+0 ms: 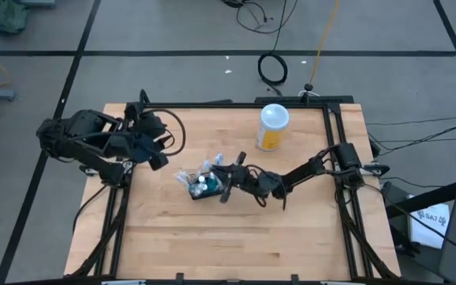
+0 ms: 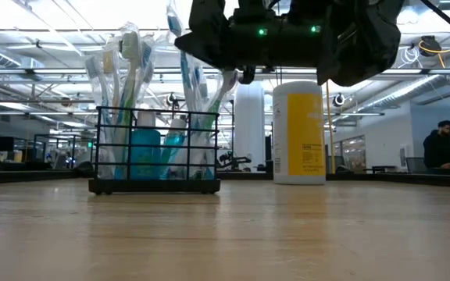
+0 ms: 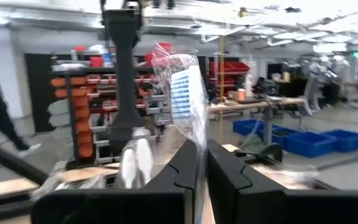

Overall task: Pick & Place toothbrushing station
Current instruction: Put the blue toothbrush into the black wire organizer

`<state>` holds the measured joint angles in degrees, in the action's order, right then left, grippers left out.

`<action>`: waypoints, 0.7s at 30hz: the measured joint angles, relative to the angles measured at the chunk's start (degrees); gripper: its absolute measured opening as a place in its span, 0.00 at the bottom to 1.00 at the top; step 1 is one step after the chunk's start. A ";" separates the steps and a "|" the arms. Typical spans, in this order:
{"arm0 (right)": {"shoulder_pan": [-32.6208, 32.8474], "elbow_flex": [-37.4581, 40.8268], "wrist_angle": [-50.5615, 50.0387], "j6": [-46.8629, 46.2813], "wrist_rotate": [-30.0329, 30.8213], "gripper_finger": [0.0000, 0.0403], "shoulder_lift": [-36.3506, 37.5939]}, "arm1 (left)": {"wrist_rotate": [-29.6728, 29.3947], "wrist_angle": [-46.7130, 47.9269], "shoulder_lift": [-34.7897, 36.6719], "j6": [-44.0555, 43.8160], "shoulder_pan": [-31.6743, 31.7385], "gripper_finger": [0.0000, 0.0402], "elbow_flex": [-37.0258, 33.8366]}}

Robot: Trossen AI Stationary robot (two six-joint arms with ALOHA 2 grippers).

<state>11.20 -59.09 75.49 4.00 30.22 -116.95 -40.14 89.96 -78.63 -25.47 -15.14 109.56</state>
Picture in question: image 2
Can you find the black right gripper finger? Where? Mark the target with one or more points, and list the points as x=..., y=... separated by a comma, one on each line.
x=205, y=35

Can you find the orange white toothbrush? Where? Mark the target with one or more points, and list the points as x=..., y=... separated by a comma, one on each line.
x=108, y=61

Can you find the teal toothpaste tube white cap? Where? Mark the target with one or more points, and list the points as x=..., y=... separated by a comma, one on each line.
x=172, y=150

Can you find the small blue mouthwash bottle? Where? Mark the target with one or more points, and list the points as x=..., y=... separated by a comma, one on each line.
x=145, y=154

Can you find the black background robot arm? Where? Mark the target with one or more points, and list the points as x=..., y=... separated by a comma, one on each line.
x=237, y=160

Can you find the white building column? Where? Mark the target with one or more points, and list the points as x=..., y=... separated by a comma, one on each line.
x=248, y=125

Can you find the white canister with yellow label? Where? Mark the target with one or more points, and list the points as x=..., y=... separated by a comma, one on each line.
x=299, y=132

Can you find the person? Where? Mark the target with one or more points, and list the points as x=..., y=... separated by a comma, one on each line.
x=440, y=150

